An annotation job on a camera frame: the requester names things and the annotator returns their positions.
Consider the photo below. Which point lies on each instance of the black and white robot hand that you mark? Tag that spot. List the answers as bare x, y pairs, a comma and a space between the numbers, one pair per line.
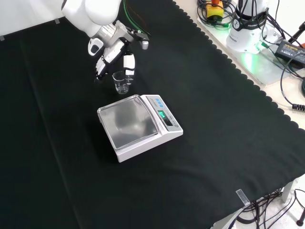
116, 48

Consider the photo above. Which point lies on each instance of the black bench cloth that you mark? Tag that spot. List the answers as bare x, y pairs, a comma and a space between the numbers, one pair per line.
214, 119

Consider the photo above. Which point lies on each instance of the yellow stop button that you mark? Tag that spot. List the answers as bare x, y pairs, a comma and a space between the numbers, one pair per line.
214, 10

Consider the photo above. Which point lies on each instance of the black tripod leg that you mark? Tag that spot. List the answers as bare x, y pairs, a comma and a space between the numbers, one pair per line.
296, 32

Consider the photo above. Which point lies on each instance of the black power adapter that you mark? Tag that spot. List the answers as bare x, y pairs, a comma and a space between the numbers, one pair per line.
290, 51

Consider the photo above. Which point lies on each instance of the small clear glass beaker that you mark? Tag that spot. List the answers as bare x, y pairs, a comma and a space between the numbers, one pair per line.
121, 89

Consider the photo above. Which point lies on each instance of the white electronic balance steel pan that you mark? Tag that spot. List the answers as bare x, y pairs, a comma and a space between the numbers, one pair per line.
133, 124

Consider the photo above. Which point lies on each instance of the white bench leg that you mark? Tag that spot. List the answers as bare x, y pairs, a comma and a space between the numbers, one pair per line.
287, 192

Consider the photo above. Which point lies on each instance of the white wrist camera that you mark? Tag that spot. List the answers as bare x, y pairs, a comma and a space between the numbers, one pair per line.
94, 47

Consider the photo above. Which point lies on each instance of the clear cloth clip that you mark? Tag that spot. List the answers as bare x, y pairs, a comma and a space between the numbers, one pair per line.
243, 197
2, 38
57, 21

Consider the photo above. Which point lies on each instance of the grey metal base plate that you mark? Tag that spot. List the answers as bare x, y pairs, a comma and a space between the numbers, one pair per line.
267, 69

